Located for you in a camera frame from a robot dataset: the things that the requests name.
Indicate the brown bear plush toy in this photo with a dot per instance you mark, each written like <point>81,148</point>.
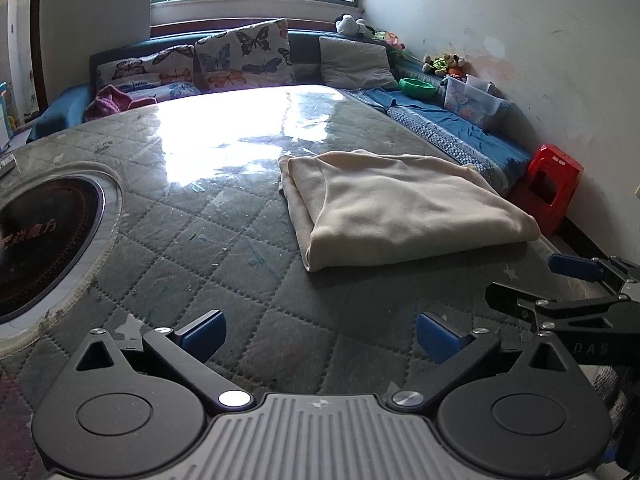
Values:
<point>445,64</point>

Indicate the grey remote control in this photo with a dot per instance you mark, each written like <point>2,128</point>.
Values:
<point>6,166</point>

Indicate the round black induction hob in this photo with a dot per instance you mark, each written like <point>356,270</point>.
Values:
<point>40,250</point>

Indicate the green bowl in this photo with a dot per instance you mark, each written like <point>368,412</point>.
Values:
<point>417,88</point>

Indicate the clear plastic storage box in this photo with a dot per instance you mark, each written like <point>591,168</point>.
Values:
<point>472,105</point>

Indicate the red plastic stool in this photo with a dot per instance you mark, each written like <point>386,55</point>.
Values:
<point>560,165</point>

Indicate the blue corner sofa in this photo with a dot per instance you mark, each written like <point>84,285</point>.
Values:
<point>305,52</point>

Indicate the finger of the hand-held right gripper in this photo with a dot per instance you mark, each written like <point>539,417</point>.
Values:
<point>575,266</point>
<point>505,296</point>

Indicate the person's right hand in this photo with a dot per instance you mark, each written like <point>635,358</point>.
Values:
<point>620,390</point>

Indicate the cream garment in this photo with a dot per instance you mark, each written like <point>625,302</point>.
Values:
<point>400,210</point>

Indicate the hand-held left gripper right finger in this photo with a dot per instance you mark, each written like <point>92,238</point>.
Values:
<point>440,335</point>

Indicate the green pink plush toy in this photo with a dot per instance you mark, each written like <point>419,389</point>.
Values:
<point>387,39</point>

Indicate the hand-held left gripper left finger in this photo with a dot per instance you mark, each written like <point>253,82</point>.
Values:
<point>202,332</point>

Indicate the dark wooden door frame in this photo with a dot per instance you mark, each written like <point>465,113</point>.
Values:
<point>37,35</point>

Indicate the panda plush toy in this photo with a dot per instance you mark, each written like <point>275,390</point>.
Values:
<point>347,25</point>

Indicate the large butterfly print pillow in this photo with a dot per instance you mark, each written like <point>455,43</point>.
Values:
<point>240,57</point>

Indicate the blue sheet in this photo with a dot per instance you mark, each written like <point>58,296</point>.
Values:
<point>450,120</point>

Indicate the purple cloth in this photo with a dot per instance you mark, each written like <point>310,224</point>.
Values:
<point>112,102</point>

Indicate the grey pillow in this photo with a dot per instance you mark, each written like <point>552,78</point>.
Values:
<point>355,62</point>

